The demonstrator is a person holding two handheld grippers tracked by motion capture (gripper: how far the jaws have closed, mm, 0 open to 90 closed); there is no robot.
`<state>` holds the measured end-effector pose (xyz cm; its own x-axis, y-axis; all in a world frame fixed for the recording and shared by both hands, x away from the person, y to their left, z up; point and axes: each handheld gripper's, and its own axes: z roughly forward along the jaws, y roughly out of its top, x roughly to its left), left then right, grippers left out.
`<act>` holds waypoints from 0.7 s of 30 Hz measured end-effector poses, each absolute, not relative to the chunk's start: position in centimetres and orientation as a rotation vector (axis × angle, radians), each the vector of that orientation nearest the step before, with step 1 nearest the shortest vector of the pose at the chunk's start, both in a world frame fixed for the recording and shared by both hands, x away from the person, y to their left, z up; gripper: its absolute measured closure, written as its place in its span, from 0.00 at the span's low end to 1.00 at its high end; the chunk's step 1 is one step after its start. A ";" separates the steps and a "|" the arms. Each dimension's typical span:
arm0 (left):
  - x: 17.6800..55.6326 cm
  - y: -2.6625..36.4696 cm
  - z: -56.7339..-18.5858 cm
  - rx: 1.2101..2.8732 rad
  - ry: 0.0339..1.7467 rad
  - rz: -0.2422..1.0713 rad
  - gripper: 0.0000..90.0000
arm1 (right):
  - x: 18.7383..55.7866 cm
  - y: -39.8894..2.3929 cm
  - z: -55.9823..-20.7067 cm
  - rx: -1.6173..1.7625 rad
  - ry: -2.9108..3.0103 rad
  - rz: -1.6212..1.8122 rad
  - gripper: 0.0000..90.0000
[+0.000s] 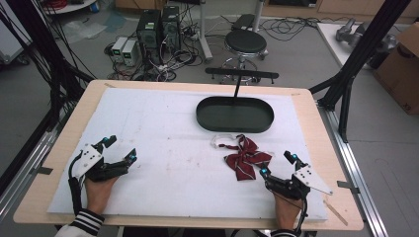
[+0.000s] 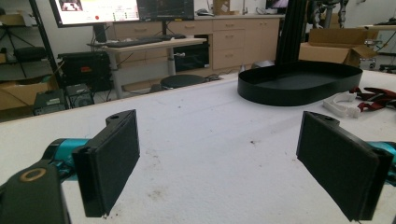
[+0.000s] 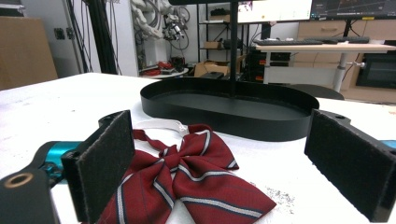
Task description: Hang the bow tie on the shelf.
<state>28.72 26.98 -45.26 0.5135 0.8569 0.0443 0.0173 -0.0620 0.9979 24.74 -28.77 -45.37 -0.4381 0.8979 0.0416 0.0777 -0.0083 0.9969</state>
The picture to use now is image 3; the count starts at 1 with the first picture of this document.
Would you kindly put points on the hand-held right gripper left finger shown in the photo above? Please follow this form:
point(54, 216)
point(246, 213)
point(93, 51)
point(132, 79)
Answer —
point(102, 161)

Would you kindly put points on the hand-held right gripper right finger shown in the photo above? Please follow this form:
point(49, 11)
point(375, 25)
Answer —
point(351, 163)

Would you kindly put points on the red striped bow tie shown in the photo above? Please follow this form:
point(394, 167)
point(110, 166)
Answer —
point(190, 174)

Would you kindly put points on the black oval tray stand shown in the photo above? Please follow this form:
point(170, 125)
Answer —
point(230, 109)

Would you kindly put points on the wooden desk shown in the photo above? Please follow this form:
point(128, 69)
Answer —
point(323, 47)

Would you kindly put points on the black metal stand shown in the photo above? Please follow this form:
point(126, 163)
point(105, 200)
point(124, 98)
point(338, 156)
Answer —
point(101, 35)

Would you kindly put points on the brown cardboard board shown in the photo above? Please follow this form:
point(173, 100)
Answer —
point(23, 53)

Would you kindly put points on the black keyboard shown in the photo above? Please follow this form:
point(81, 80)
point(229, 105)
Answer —
point(288, 42)

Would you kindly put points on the open cardboard box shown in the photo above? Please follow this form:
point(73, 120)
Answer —
point(209, 68)

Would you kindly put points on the dark computer monitor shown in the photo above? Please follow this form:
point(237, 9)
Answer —
point(353, 8)

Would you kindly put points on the black metal shelf rack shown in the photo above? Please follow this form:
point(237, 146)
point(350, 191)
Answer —
point(214, 34)

